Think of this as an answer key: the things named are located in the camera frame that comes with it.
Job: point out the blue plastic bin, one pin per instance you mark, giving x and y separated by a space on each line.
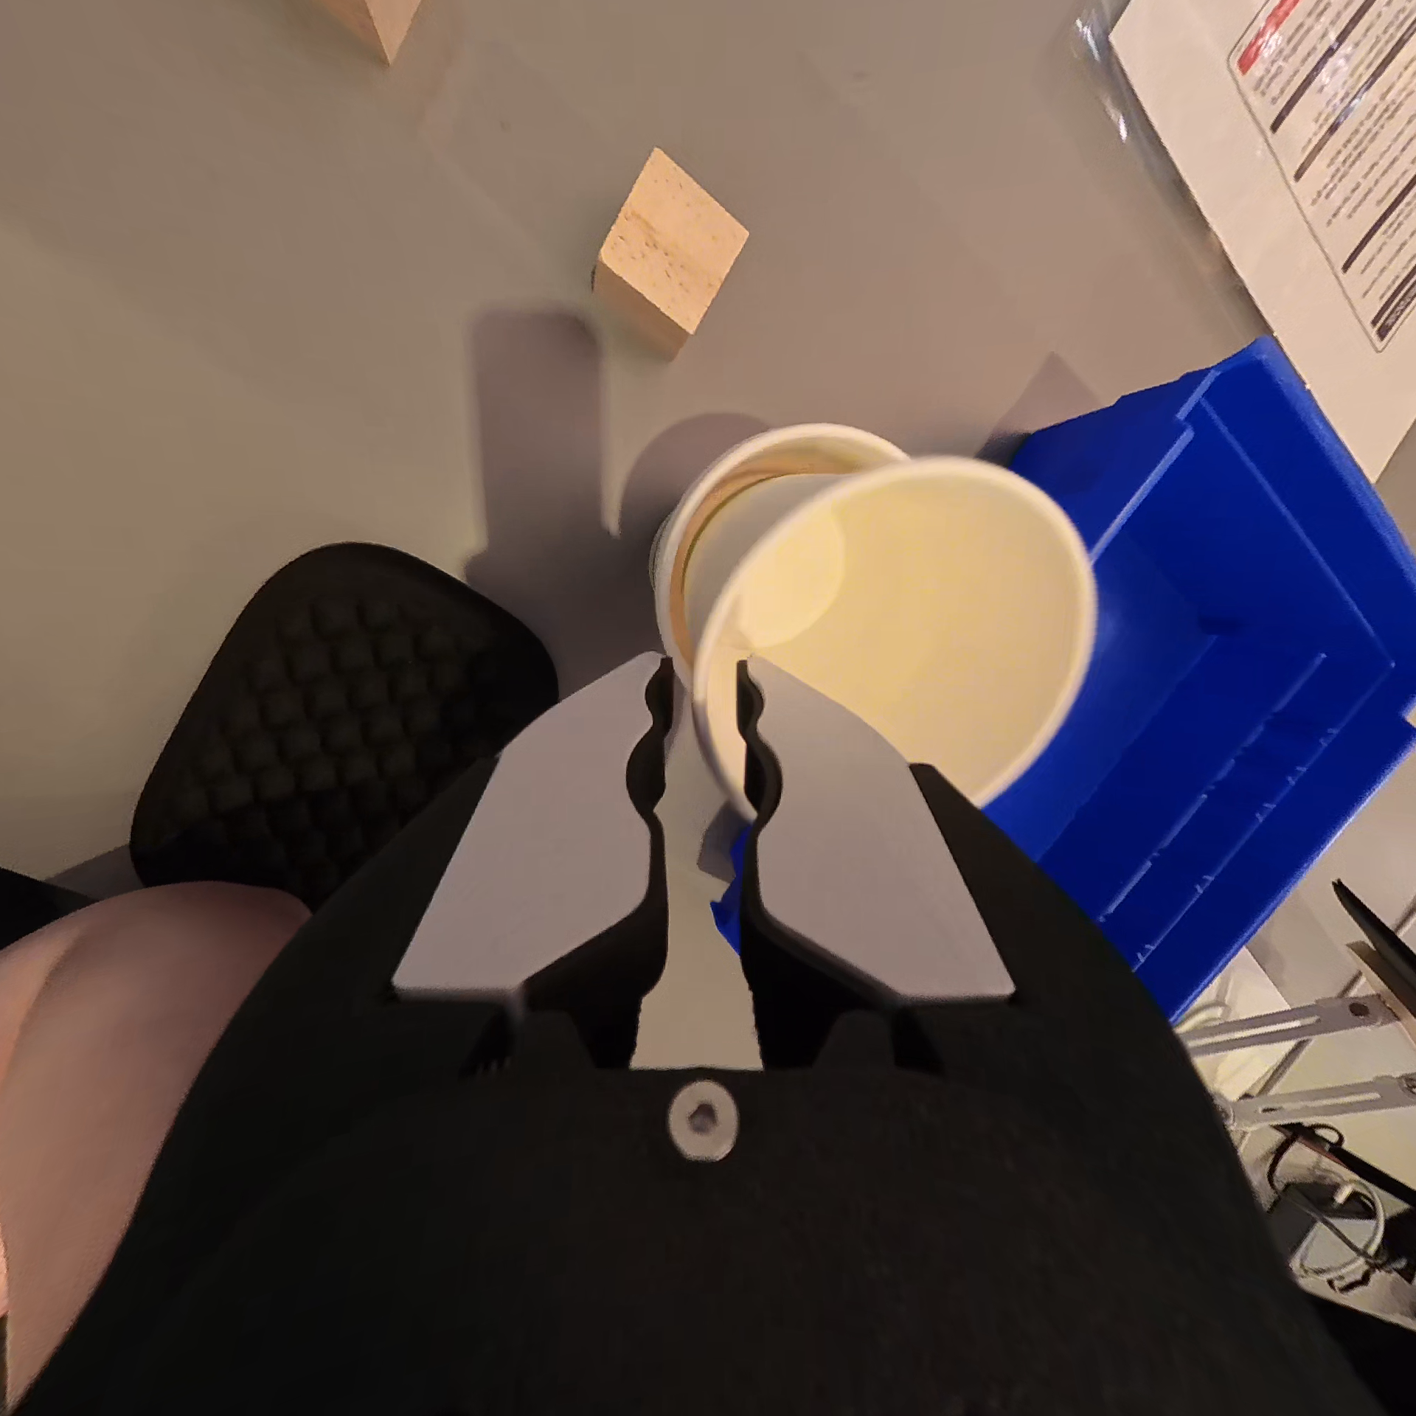
1218 665

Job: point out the white paper cup green band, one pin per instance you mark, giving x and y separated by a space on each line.
941 619

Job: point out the black textured cushion pad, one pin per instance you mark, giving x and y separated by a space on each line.
333 709

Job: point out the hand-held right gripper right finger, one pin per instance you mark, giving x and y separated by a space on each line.
874 874

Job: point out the laminated paper sheet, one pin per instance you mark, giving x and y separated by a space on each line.
1196 166

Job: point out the white paper cup stack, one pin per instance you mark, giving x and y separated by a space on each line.
677 510

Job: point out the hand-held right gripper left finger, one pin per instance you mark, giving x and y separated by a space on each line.
532 864

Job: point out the wooden cube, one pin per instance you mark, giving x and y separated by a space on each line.
372 23
670 250

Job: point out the person's leg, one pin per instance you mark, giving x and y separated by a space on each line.
110 1107

